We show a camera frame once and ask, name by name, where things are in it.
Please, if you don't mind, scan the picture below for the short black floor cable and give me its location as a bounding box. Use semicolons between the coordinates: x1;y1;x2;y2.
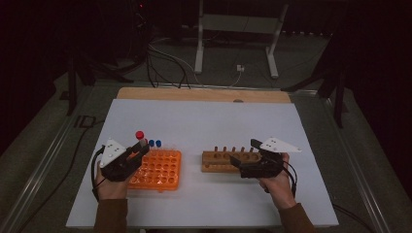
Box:
331;203;374;233

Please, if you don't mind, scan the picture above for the white cable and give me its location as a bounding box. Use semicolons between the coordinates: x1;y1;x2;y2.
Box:
227;70;243;88

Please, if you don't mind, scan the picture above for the person's left hand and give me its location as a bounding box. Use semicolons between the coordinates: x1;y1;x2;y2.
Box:
95;168;132;202

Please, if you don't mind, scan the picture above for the grey metal stand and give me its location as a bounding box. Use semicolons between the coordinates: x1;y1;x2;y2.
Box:
193;0;290;80

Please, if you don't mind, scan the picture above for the hand-held gripper cable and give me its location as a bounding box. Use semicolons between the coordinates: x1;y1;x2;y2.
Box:
285;160;299;199
90;145;107;202

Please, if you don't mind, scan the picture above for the long black floor cable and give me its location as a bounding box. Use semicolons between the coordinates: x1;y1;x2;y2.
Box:
16;119;106;233

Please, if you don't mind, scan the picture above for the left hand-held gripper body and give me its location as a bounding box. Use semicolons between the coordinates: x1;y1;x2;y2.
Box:
99;137;141;183

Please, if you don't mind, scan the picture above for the dark equipment rack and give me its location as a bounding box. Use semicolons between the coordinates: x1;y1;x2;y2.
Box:
129;0;154;63

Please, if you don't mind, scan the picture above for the black tripod stand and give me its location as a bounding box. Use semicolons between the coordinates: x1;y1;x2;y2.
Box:
281;32;350;129
66;52;134;117

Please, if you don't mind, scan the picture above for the aluminium rail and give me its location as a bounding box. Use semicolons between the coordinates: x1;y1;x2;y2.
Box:
0;85;95;233
324;96;392;233

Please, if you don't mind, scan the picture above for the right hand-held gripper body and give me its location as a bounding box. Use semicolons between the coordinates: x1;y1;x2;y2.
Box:
240;137;302;180

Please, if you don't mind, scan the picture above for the person's right hand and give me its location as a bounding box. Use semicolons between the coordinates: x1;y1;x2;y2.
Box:
257;152;297;211

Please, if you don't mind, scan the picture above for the right hand-held gripper cable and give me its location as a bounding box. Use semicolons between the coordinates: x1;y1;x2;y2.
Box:
285;160;299;199

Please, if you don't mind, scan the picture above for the left hand-held gripper cable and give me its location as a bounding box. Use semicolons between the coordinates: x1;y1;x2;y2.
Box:
90;145;107;202

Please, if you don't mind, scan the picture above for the white table mat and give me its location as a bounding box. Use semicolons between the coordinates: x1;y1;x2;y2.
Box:
65;98;339;229

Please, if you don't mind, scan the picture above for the wooden tube rack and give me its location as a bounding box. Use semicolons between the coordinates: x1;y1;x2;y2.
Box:
201;146;263;175

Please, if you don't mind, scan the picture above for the power strip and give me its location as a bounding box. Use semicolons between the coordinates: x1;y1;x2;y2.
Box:
281;30;333;38

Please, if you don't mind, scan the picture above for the orange plastic tube rack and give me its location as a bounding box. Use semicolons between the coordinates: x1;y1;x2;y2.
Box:
126;147;183;192

